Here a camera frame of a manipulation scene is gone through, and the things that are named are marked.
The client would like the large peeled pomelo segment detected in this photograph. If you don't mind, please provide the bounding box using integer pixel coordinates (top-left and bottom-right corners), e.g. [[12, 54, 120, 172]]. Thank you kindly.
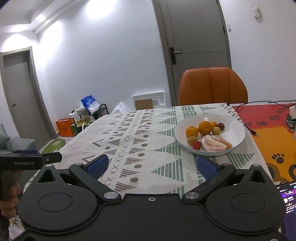
[[201, 135, 227, 152]]

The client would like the small peeled pomelo piece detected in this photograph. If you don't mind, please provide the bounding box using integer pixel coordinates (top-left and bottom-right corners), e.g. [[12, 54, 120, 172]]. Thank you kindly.
[[212, 135, 233, 150]]

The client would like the green-brown round fruit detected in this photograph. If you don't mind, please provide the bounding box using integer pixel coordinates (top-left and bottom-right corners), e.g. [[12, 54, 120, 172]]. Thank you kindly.
[[212, 126, 221, 136], [187, 136, 198, 146]]

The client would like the large orange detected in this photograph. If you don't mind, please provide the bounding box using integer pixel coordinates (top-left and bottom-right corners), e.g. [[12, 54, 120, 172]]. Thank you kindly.
[[198, 121, 213, 136]]

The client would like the small orange kumquat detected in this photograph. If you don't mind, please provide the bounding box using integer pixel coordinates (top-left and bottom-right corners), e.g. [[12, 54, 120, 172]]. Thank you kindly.
[[210, 121, 217, 127]]

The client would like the person's left hand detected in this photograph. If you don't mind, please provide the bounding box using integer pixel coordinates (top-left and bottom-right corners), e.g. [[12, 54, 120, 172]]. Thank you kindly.
[[1, 170, 23, 219]]

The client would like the grey sofa cushion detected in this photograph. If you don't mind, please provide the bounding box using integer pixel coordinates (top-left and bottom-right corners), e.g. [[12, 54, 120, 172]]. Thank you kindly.
[[0, 123, 36, 151]]

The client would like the green box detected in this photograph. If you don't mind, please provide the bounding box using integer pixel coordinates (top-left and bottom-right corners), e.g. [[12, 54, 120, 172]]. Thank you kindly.
[[71, 124, 82, 136]]

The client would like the orange paper bag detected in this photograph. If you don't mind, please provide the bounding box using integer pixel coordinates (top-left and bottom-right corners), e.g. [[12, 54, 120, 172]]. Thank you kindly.
[[56, 118, 74, 137]]

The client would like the grey door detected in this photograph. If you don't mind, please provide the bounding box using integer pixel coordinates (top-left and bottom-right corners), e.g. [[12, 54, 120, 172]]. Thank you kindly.
[[152, 0, 231, 106], [1, 47, 57, 149]]

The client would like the black metal rack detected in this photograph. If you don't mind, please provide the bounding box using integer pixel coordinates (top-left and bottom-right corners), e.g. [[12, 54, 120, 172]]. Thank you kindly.
[[68, 104, 109, 123]]

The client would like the patterned white tablecloth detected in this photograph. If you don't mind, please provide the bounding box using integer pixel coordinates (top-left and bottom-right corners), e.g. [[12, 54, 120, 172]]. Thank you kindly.
[[21, 102, 275, 197]]

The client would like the blue white plastic bag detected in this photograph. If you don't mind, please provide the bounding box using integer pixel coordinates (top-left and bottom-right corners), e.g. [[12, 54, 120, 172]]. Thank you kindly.
[[81, 95, 100, 115]]

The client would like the translucent plastic bag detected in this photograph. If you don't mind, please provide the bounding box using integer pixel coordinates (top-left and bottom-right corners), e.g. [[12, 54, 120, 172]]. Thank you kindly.
[[111, 102, 132, 114]]

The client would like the red orange table mat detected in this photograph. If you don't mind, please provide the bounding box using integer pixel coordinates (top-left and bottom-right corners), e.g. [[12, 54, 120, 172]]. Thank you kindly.
[[234, 102, 295, 183]]

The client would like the brown cardboard piece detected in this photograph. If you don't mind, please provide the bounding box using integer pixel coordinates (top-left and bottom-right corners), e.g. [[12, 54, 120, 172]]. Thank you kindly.
[[135, 99, 153, 110]]

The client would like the orange leather chair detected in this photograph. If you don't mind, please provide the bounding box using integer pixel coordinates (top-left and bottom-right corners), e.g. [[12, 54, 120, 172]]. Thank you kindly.
[[179, 67, 248, 105]]

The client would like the white foam packaging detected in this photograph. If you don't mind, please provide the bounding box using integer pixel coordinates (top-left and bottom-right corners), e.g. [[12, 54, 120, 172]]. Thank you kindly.
[[132, 91, 166, 108]]

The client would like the white power adapter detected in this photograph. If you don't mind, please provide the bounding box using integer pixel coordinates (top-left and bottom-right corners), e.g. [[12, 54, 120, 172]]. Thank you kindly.
[[289, 105, 296, 120]]

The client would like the black cable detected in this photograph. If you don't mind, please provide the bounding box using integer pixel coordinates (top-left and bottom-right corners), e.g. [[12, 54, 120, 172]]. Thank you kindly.
[[226, 99, 296, 136]]

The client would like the black door lock handle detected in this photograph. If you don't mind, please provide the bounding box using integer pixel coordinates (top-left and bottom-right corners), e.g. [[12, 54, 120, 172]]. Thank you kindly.
[[169, 47, 182, 65]]

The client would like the small white wall switch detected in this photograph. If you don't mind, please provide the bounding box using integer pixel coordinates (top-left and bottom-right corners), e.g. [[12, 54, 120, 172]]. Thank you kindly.
[[226, 23, 231, 32]]

